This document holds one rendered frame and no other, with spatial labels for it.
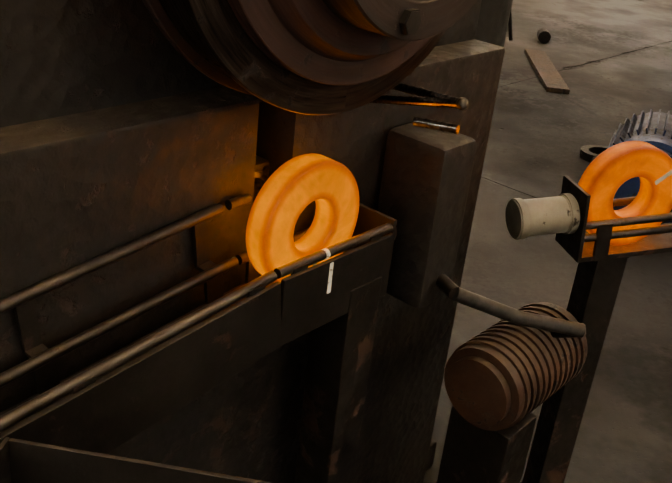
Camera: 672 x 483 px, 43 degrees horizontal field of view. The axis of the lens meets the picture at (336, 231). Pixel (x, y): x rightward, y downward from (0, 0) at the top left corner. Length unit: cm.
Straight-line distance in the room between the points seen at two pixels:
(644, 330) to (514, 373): 131
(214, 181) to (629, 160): 61
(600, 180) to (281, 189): 52
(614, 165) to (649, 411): 98
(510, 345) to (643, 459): 83
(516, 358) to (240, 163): 48
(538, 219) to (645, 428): 93
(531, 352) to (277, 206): 47
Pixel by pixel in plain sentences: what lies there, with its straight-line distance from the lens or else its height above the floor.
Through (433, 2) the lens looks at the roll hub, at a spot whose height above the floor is 101.
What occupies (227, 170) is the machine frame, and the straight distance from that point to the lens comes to 94.
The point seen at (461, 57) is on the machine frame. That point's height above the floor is 87.
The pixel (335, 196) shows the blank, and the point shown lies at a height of 77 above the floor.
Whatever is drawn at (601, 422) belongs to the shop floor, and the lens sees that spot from 204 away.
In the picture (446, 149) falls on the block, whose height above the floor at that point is 80.
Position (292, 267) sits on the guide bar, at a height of 71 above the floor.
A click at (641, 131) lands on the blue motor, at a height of 31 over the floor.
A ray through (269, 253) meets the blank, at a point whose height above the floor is 72.
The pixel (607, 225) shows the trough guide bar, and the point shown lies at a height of 67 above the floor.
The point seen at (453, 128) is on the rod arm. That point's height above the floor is 87.
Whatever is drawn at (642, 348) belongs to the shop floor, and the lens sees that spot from 236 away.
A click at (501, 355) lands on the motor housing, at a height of 53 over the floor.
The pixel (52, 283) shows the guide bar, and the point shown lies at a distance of 83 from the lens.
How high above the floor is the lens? 115
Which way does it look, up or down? 26 degrees down
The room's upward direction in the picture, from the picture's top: 6 degrees clockwise
